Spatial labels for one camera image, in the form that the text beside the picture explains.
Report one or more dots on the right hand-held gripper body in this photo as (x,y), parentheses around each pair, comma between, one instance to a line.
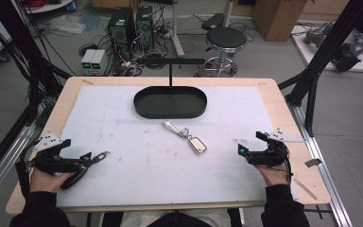
(269,157)

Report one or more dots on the white board with devices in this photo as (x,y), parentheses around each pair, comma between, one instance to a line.
(337,47)

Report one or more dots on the person's left hand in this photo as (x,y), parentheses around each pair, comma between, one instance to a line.
(45,182)

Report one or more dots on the clear plastic bag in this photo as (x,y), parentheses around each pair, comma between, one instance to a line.
(67,23)

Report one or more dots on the white bench power supply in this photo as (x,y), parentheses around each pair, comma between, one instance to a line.
(98,60)
(88,60)

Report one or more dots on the large black computer tower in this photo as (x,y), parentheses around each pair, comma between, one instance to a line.
(121,31)

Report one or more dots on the aluminium rail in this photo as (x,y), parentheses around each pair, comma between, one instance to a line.
(6,157)
(324,176)

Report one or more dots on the black oval tray with stand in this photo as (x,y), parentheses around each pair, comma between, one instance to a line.
(170,104)

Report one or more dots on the black round stool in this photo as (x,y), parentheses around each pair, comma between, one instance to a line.
(226,38)

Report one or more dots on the slim black computer tower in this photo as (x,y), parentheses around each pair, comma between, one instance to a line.
(145,26)

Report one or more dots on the grey tape piece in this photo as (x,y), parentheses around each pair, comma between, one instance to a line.
(313,162)

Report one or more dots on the white table mat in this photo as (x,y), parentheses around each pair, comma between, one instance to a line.
(157,176)

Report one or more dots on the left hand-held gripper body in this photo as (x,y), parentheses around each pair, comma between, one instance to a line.
(45,162)

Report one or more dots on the brown cardboard box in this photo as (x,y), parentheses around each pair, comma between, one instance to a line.
(277,20)

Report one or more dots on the white desk leg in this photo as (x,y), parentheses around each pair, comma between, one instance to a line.
(177,31)

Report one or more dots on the person's right hand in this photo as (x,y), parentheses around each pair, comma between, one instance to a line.
(275,176)

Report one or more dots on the black metal frame post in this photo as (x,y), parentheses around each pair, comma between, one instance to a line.
(324,53)
(22,44)

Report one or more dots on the thin wooden stick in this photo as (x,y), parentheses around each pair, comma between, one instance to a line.
(305,189)

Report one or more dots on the person's torso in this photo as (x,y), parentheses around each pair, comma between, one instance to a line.
(176,219)

